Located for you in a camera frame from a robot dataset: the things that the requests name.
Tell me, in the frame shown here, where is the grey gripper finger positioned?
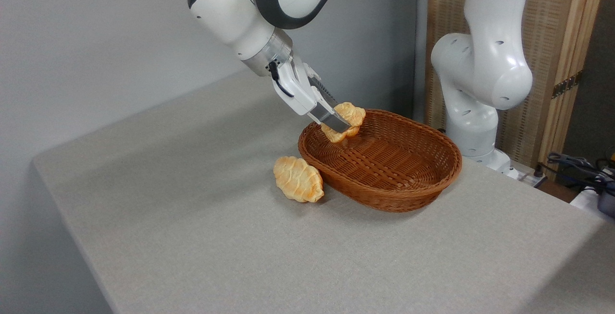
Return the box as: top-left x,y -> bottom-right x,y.
302,62 -> 340,109
307,98 -> 352,133

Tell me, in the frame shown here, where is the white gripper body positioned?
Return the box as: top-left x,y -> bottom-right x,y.
270,55 -> 319,116

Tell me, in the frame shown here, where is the small golden bread roll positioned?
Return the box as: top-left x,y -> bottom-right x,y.
320,102 -> 367,144

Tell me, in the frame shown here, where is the large golden bread roll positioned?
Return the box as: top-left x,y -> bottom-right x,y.
272,155 -> 325,204

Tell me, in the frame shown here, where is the brown wicker basket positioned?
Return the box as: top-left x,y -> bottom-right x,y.
297,108 -> 463,214

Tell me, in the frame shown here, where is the grey tablecloth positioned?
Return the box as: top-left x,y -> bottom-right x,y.
32,69 -> 615,314

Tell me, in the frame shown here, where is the white power strip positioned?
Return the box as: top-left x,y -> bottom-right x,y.
510,160 -> 548,188

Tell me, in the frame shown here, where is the wooden rattan folding screen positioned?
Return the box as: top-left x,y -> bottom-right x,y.
424,0 -> 609,169

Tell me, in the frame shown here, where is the brass screen hinge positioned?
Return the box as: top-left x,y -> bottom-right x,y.
551,71 -> 583,100

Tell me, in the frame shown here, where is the grey device housing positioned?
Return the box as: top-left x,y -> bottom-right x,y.
597,180 -> 615,219

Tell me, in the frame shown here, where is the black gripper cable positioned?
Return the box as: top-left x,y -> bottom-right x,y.
267,60 -> 295,99

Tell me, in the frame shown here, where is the black cable bundle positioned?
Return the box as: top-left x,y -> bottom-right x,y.
545,152 -> 615,186

